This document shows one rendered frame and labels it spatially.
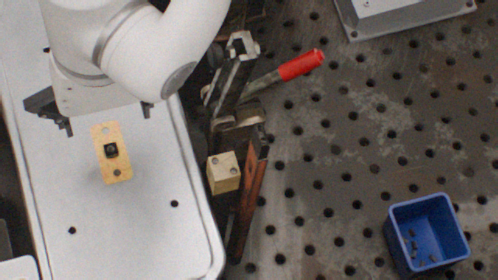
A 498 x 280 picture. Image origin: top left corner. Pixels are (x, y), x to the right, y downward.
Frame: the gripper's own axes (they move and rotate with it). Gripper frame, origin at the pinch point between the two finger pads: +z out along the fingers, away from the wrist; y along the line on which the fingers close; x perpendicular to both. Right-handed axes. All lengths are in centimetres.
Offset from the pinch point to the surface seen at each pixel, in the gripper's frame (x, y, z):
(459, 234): 18, -48, 34
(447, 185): 8, -53, 42
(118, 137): -1.6, -1.2, 11.6
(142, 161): 2.4, -3.4, 11.9
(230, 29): -14.9, -20.4, 14.8
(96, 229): 9.6, 4.2, 11.9
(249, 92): 0.6, -17.6, 2.5
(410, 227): 13, -44, 42
